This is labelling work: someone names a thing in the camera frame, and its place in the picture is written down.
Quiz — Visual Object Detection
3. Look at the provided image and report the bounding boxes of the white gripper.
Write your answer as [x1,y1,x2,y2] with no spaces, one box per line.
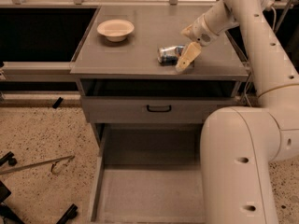
[176,15,218,72]

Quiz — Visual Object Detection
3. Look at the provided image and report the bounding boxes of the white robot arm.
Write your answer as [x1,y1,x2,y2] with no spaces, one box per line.
[176,0,299,224]

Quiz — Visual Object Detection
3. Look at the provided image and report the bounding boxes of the grey drawer cabinet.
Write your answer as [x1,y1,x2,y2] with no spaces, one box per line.
[71,5,248,139]

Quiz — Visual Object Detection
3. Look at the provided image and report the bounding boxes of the grey top drawer front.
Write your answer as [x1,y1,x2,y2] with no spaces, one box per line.
[80,96,236,124]

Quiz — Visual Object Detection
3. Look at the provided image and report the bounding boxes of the open grey lower drawer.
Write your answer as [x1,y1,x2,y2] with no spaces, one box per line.
[87,124,206,224]

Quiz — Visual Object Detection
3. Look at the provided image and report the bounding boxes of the white paper bowl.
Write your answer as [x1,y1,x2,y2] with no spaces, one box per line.
[97,20,135,42]

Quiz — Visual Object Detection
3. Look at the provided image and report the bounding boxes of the metal rod on floor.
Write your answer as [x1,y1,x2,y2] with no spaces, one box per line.
[0,155,75,175]

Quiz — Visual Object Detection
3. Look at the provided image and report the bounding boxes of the black stand foot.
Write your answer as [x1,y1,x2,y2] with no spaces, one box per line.
[56,204,78,224]

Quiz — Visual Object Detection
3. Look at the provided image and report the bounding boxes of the black clamp on floor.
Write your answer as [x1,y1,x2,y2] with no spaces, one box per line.
[0,151,17,166]

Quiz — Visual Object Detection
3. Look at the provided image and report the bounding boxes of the black drawer handle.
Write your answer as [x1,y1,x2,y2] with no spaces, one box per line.
[146,105,172,113]

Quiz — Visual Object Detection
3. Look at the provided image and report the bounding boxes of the white cable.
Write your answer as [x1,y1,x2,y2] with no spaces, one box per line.
[242,6,278,107]

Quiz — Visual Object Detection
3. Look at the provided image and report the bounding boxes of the small black floor bracket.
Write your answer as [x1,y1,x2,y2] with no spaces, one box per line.
[52,97,63,109]

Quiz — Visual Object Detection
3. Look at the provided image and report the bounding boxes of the grey horizontal frame rail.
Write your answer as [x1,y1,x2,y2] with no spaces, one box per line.
[1,62,76,82]

